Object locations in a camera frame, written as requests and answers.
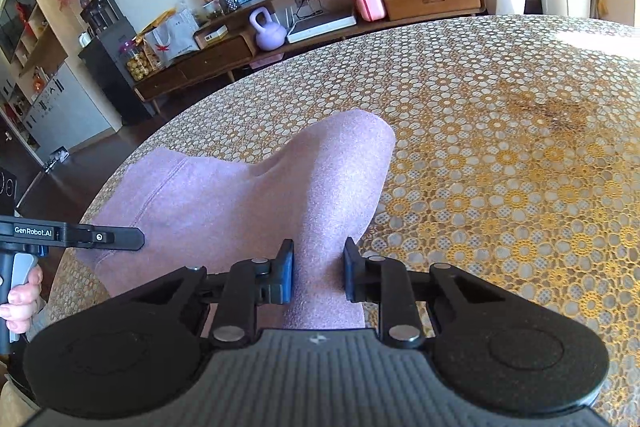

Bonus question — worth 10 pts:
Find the pink towel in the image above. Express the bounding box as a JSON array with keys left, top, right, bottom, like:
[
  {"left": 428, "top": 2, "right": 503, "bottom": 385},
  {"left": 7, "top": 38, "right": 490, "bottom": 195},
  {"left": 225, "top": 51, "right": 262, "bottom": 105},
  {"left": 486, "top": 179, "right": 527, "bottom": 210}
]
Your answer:
[{"left": 75, "top": 109, "right": 397, "bottom": 333}]

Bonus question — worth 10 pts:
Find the small yellow white box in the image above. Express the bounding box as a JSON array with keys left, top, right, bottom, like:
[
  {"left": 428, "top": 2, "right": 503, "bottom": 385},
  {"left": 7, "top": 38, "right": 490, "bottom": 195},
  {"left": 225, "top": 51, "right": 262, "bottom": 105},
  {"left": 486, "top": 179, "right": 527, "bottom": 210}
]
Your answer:
[{"left": 194, "top": 27, "right": 232, "bottom": 50}]

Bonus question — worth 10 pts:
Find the black cabinet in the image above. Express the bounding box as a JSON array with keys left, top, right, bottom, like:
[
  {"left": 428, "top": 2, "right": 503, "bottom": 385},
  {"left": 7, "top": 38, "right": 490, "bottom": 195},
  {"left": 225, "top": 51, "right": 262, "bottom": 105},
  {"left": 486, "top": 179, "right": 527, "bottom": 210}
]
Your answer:
[{"left": 78, "top": 24, "right": 156, "bottom": 126}]

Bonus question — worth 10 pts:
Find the clear snack bag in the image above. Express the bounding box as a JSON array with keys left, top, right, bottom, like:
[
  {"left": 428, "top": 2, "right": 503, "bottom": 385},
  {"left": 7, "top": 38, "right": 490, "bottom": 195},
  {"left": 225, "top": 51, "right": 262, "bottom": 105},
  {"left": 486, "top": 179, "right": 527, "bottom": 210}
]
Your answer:
[{"left": 142, "top": 42, "right": 163, "bottom": 70}]

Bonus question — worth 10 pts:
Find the person's left hand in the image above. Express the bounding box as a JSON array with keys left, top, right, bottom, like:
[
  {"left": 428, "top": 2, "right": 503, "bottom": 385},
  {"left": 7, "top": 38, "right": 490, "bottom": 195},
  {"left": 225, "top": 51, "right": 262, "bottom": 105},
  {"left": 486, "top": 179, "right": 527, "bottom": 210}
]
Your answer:
[{"left": 0, "top": 267, "right": 44, "bottom": 334}]

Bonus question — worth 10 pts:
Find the white paper shopping bag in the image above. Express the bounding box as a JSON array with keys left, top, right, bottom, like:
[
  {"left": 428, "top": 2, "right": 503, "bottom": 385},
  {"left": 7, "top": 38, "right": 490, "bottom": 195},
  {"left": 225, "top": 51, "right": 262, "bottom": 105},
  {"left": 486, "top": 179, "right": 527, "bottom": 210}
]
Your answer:
[{"left": 144, "top": 9, "right": 201, "bottom": 68}]

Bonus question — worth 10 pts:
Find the snack jar with purple lid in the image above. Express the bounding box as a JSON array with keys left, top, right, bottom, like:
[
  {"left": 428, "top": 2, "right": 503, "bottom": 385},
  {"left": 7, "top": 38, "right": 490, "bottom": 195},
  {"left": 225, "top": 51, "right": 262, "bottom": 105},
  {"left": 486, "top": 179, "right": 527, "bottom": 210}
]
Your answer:
[{"left": 117, "top": 38, "right": 156, "bottom": 82}]

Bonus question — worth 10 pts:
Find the wooden wall cabinet unit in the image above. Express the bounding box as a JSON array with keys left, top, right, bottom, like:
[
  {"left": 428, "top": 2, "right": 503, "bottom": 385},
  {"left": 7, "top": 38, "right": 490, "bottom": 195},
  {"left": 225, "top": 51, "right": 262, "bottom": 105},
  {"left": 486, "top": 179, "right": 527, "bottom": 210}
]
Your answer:
[{"left": 0, "top": 0, "right": 117, "bottom": 152}]

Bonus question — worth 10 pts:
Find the black water dispenser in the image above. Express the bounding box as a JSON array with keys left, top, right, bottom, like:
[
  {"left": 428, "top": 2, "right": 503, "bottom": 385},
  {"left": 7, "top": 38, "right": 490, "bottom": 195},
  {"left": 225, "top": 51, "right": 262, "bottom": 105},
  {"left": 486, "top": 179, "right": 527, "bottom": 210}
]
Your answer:
[{"left": 80, "top": 0, "right": 125, "bottom": 38}]

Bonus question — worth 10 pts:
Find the purple kettlebell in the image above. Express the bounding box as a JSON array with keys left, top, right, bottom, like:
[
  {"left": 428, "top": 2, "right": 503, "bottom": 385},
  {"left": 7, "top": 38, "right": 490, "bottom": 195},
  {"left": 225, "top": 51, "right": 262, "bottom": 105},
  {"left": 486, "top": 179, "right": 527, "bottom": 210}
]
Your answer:
[{"left": 248, "top": 7, "right": 288, "bottom": 52}]

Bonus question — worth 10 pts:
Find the white wifi router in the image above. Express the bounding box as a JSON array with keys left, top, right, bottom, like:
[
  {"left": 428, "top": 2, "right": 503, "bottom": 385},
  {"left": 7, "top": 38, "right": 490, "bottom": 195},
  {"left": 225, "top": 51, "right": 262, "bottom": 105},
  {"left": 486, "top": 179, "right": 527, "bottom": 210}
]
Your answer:
[{"left": 284, "top": 2, "right": 328, "bottom": 28}]

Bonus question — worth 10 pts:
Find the pink small case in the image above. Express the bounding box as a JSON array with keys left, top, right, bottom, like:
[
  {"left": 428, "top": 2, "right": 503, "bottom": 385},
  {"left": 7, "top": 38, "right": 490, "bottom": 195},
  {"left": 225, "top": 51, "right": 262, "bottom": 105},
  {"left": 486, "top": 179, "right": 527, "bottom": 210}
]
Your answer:
[{"left": 355, "top": 0, "right": 387, "bottom": 22}]

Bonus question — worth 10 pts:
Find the white flat box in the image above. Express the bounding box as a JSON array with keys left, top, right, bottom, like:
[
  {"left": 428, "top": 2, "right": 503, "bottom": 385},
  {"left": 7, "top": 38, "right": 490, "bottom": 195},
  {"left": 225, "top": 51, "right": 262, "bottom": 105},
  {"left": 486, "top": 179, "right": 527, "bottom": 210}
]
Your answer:
[{"left": 286, "top": 13, "right": 358, "bottom": 44}]

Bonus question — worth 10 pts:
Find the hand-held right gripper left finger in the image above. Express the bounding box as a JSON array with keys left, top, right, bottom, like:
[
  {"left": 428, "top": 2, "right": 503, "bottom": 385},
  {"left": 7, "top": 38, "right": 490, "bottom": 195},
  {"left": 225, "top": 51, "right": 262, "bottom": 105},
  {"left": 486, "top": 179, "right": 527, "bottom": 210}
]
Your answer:
[{"left": 112, "top": 238, "right": 296, "bottom": 349}]

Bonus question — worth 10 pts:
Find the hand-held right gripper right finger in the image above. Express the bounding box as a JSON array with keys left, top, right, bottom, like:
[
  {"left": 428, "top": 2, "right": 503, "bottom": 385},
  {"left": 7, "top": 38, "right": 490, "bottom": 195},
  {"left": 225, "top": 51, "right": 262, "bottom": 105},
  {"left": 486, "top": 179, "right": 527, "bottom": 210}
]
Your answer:
[{"left": 343, "top": 237, "right": 511, "bottom": 349}]

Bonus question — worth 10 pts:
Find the yellow gift bag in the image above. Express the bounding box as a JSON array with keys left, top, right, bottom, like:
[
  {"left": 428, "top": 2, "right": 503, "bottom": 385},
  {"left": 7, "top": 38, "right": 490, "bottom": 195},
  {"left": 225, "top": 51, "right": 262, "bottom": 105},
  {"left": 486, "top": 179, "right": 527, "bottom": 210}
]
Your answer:
[{"left": 136, "top": 7, "right": 178, "bottom": 36}]

